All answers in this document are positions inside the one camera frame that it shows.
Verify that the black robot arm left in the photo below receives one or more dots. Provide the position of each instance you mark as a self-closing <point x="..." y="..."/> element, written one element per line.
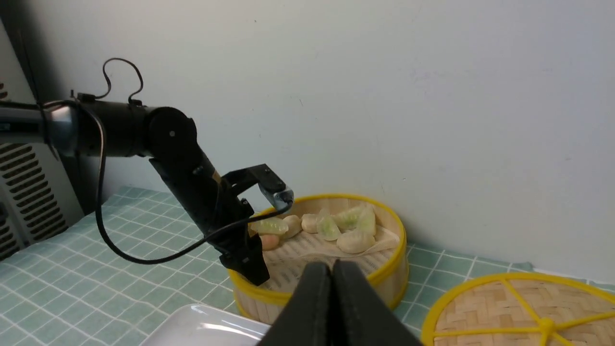
<point x="88" y="126"/>

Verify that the bamboo steamer basket yellow rim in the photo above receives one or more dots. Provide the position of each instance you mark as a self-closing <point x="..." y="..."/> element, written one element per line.
<point x="389" y="282"/>

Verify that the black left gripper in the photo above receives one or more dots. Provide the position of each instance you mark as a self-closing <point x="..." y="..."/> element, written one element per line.
<point x="218" y="214"/>

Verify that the green dumpling back right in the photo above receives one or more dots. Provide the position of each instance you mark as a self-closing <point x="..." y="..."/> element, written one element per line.
<point x="366" y="222"/>

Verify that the white steamer liner cloth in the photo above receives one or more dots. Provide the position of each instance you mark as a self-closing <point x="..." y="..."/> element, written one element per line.
<point x="286" y="262"/>

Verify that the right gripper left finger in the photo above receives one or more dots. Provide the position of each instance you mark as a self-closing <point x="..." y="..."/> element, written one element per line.
<point x="304" y="319"/>

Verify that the white dumpling back left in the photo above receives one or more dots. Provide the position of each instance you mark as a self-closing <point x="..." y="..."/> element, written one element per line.
<point x="294" y="225"/>

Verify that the green dumpling far left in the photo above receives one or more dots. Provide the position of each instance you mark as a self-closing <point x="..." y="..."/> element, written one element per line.
<point x="270" y="226"/>

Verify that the white square plate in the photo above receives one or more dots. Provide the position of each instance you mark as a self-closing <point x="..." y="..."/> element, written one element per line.
<point x="203" y="325"/>

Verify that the green dumpling back top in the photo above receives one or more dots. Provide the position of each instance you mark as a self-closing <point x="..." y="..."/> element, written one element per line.
<point x="348" y="219"/>

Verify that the white dumpling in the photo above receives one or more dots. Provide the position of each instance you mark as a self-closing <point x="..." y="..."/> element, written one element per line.
<point x="294" y="225"/>
<point x="354" y="242"/>

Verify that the pink dumpling left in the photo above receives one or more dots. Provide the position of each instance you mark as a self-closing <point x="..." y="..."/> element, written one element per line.
<point x="269" y="242"/>

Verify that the woven bamboo steamer lid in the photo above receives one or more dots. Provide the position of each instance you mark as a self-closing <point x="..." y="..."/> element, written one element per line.
<point x="521" y="309"/>

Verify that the green dumpling back middle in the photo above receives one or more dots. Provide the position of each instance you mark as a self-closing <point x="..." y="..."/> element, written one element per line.
<point x="326" y="226"/>

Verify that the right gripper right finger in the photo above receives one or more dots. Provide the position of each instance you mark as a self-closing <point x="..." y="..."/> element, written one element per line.
<point x="359" y="316"/>

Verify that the grey vented appliance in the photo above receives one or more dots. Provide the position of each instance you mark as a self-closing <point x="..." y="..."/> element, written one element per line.
<point x="38" y="200"/>

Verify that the white dumpling centre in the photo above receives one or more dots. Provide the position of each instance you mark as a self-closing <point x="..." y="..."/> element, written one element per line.
<point x="354" y="242"/>

